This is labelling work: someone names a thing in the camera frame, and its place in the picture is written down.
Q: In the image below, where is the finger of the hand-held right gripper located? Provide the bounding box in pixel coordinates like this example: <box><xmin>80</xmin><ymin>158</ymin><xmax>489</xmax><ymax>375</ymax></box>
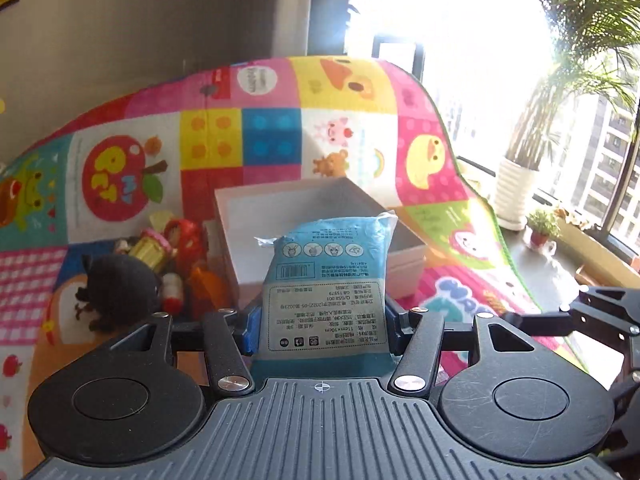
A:
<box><xmin>575</xmin><ymin>284</ymin><xmax>640</xmax><ymax>312</ymax></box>
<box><xmin>500</xmin><ymin>302</ymin><xmax>640</xmax><ymax>341</ymax></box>

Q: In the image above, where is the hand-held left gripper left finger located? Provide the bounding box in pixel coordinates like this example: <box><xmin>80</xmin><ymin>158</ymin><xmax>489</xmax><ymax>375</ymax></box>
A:
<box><xmin>106</xmin><ymin>306</ymin><xmax>264</xmax><ymax>396</ymax></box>

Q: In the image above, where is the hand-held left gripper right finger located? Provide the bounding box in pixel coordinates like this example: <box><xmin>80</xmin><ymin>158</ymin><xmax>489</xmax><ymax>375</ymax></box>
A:
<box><xmin>384</xmin><ymin>300</ymin><xmax>533</xmax><ymax>395</ymax></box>

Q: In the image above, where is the orange toy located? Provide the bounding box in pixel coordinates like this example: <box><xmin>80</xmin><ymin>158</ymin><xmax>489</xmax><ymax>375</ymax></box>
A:
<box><xmin>187</xmin><ymin>259</ymin><xmax>233</xmax><ymax>318</ymax></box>

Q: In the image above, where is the blue tissue packet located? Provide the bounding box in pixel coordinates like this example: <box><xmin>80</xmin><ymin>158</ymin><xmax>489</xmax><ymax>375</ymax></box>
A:
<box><xmin>254</xmin><ymin>211</ymin><xmax>399</xmax><ymax>378</ymax></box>

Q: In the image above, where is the red hooded figurine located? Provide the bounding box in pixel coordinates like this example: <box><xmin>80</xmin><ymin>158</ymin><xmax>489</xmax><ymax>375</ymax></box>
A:
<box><xmin>164</xmin><ymin>217</ymin><xmax>208</xmax><ymax>261</ymax></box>

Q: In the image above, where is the yellow cupcake toy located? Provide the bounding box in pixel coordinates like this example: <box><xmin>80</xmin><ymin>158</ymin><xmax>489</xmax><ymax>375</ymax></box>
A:
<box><xmin>115</xmin><ymin>227</ymin><xmax>178</xmax><ymax>273</ymax></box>

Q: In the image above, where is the pink cardboard box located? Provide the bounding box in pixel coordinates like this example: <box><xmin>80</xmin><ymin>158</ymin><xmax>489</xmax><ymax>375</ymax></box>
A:
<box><xmin>202</xmin><ymin>176</ymin><xmax>427</xmax><ymax>311</ymax></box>

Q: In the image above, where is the black plush toy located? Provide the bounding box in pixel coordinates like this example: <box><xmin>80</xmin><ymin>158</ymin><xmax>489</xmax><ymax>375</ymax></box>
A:
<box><xmin>75</xmin><ymin>254</ymin><xmax>166</xmax><ymax>333</ymax></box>

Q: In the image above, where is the wooden planter box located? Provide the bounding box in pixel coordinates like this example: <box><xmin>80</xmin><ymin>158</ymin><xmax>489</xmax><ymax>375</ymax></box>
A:
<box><xmin>552</xmin><ymin>205</ymin><xmax>640</xmax><ymax>266</ymax></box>

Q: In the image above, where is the small potted plant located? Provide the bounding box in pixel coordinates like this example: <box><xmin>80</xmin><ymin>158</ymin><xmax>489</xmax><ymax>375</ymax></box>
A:
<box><xmin>522</xmin><ymin>209</ymin><xmax>562</xmax><ymax>256</ymax></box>

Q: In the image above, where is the white ribbed plant pot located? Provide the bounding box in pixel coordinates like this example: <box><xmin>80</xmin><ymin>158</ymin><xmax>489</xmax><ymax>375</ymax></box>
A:
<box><xmin>492</xmin><ymin>155</ymin><xmax>538</xmax><ymax>231</ymax></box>

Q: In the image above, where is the colourful cartoon play mat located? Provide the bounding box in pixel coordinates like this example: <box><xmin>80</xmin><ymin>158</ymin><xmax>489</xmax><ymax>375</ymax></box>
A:
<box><xmin>0</xmin><ymin>54</ymin><xmax>608</xmax><ymax>480</ymax></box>

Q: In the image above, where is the green palm plant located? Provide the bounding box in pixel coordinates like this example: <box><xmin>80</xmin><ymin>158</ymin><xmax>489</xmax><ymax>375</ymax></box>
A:
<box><xmin>505</xmin><ymin>0</ymin><xmax>640</xmax><ymax>171</ymax></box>

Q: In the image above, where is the black window frame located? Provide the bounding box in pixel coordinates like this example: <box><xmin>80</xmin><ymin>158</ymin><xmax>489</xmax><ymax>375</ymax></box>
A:
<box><xmin>372</xmin><ymin>35</ymin><xmax>426</xmax><ymax>83</ymax></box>

